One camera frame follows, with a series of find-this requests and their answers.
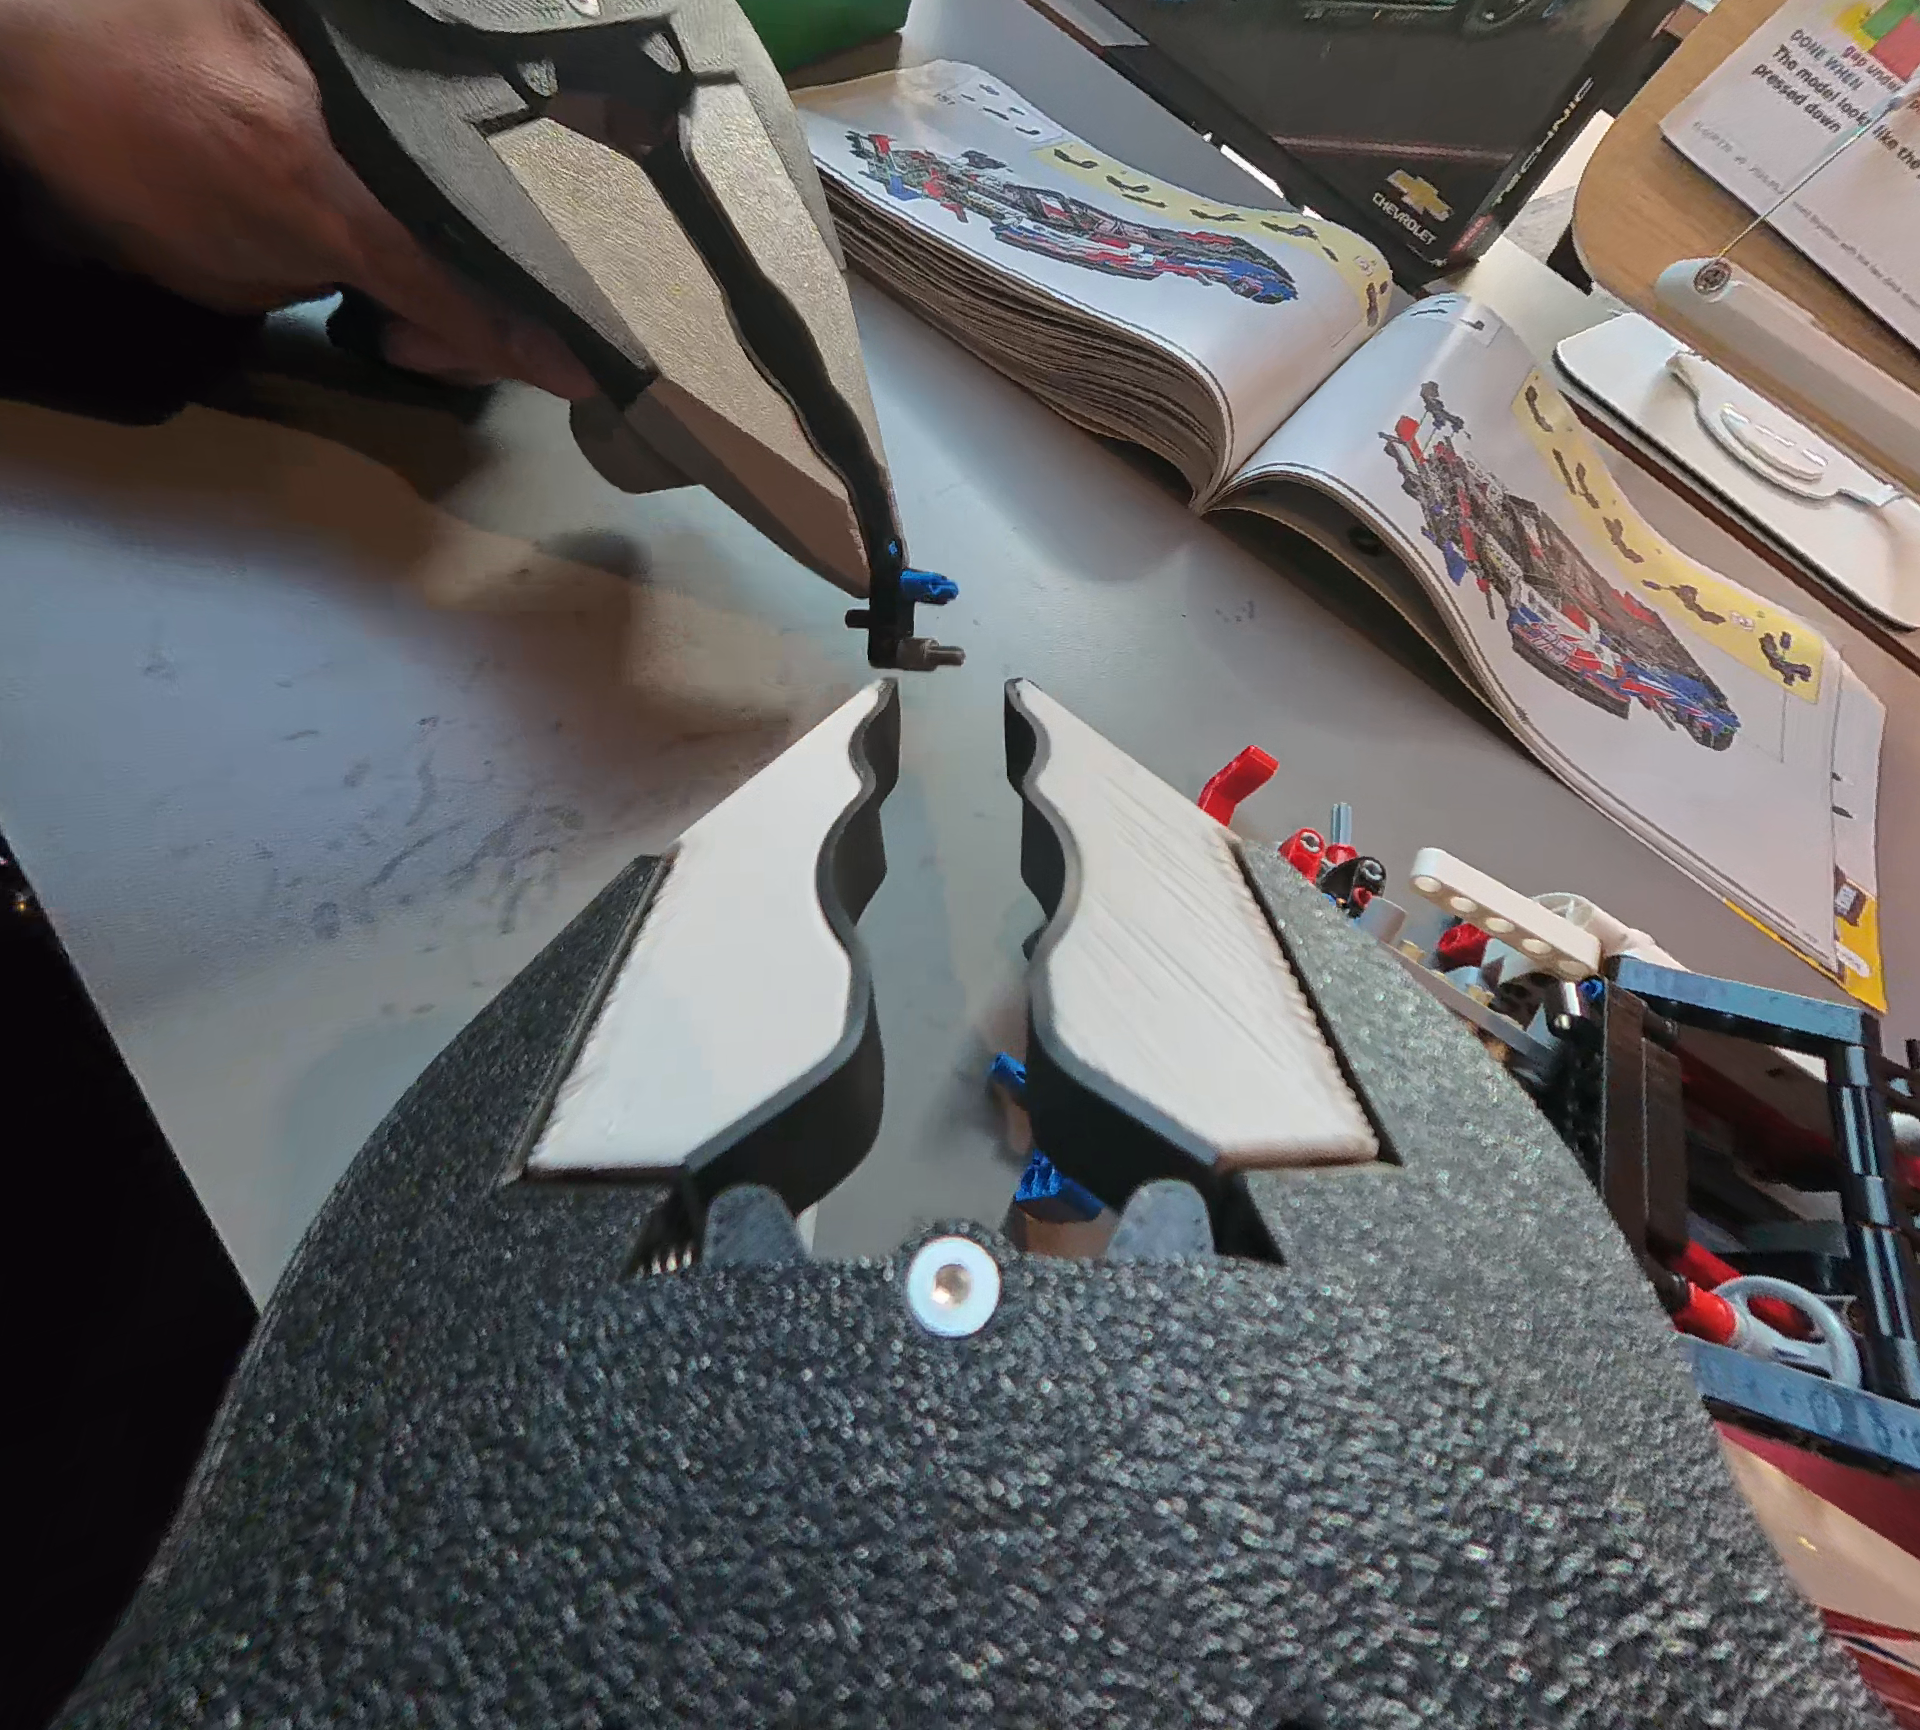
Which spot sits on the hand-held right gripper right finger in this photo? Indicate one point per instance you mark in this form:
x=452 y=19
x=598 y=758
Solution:
x=1185 y=995

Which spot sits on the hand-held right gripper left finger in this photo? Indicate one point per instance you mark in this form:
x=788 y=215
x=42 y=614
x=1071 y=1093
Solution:
x=720 y=995

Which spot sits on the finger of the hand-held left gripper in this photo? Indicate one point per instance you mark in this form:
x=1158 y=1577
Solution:
x=833 y=388
x=645 y=290

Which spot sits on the black brick piece with pins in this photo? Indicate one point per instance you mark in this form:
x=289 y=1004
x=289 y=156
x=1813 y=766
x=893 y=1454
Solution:
x=901 y=629

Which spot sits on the grey desk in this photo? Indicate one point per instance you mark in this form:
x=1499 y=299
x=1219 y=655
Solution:
x=374 y=650

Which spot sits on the person's left hand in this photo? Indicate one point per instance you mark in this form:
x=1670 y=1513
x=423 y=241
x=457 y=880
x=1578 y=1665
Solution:
x=150 y=111

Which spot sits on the open instruction booklet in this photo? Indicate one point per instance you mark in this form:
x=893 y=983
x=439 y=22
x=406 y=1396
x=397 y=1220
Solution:
x=1080 y=244

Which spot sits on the brick car assembly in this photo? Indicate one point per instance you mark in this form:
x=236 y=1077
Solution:
x=1628 y=1085

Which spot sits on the person's dark clothing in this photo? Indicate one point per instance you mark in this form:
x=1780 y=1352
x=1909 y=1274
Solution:
x=91 y=1310

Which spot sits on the black toy car box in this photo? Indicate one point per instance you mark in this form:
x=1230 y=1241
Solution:
x=1500 y=111

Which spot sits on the white flat tray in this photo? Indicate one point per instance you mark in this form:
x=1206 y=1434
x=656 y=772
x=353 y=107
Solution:
x=1650 y=411

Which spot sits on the wooden side table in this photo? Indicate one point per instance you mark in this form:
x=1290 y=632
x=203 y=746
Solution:
x=1650 y=184

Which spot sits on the white clip stand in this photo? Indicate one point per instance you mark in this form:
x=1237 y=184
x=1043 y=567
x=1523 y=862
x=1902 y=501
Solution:
x=1785 y=334

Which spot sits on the printed paper sheet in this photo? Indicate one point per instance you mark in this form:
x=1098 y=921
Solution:
x=1814 y=111

